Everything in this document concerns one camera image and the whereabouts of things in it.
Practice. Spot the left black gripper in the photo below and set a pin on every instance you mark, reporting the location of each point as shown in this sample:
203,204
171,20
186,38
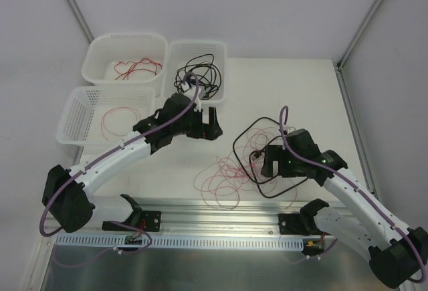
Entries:
199,125

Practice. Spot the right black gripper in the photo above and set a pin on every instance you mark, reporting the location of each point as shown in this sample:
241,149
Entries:
281,162

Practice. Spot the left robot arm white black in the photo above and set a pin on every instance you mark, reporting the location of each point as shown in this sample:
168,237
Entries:
70,194

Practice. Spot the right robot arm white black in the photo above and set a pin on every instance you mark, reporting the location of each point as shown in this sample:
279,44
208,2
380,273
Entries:
395,252

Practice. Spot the white perforated rectangular basket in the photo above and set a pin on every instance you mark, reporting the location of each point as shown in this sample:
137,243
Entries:
207,59

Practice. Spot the white solid plastic tub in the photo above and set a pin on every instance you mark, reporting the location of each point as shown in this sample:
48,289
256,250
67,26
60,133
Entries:
126,58

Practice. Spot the white slotted basket front left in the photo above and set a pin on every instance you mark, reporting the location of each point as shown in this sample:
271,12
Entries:
100,115

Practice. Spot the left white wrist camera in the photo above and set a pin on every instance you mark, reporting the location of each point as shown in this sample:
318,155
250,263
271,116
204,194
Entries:
192,92

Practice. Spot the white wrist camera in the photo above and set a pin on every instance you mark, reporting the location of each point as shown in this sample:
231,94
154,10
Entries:
288,129
192,92

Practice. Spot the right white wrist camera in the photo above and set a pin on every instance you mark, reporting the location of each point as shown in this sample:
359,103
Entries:
288,129

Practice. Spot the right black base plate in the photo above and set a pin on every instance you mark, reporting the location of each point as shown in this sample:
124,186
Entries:
290,223

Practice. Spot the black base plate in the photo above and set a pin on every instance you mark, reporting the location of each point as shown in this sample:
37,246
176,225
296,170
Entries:
290,223
148,221

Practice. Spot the aluminium mounting rail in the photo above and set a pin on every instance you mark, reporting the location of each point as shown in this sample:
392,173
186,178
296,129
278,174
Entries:
191,217

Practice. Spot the right aluminium frame post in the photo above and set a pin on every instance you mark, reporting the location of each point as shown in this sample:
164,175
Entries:
359,33

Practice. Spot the aluminium frame post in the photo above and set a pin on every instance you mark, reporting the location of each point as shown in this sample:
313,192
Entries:
359,33
81,20

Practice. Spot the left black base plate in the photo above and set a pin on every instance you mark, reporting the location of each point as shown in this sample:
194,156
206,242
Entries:
148,221

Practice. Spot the white slotted cable duct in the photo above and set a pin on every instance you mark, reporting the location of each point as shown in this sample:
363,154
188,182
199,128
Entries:
181,242

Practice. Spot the left aluminium frame post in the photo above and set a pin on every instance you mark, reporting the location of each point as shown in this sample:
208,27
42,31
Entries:
81,20

